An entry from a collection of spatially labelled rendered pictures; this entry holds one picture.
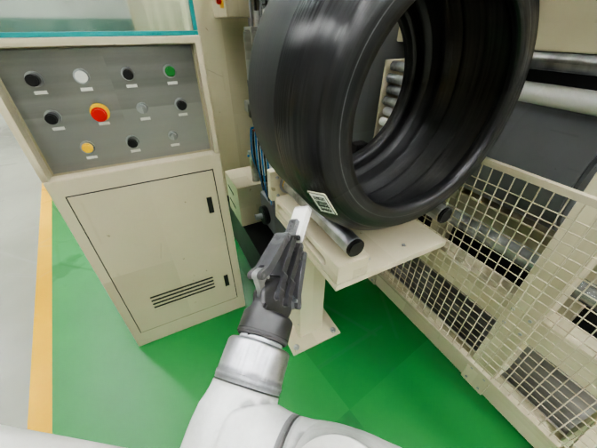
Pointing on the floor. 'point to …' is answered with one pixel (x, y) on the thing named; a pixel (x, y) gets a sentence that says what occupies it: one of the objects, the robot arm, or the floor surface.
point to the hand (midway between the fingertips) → (298, 224)
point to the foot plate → (313, 335)
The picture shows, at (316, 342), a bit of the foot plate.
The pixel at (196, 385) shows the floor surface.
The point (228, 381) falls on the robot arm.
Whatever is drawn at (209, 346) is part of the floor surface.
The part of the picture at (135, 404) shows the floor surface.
